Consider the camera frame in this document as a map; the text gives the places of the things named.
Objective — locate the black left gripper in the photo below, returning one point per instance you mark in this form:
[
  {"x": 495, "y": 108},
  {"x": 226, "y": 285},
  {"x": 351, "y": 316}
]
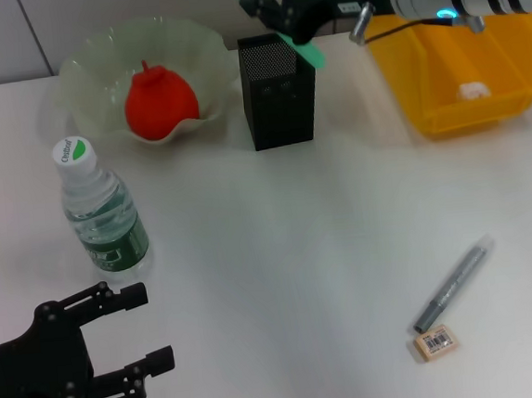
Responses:
[{"x": 38, "y": 368}]

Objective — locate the green pen with white clip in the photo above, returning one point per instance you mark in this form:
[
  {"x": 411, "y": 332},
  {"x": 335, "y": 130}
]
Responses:
[{"x": 311, "y": 55}]

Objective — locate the clear green-label water bottle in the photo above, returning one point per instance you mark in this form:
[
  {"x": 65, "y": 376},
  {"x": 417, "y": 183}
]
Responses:
[{"x": 105, "y": 222}]

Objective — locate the orange fruit with stem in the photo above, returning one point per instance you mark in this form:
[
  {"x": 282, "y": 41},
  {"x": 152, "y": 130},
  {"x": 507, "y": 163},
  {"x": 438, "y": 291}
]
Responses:
[{"x": 162, "y": 101}]

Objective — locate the white paper ball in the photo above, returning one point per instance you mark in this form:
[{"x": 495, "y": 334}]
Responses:
[{"x": 472, "y": 91}]

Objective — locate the black mesh pen holder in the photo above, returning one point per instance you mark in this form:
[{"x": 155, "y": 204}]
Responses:
[{"x": 279, "y": 109}]

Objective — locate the translucent green wavy fruit plate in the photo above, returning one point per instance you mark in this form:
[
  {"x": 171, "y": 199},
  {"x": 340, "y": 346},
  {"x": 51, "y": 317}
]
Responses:
[{"x": 93, "y": 84}]

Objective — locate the beige eraser with barcode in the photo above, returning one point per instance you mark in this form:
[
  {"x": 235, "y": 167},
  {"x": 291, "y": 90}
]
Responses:
[{"x": 433, "y": 343}]

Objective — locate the grey marker pen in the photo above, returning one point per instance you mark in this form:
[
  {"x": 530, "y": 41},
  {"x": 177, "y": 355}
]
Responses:
[{"x": 455, "y": 285}]

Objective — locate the yellow plastic storage bin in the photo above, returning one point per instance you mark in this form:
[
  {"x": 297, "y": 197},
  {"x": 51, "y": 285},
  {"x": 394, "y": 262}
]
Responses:
[{"x": 460, "y": 75}]

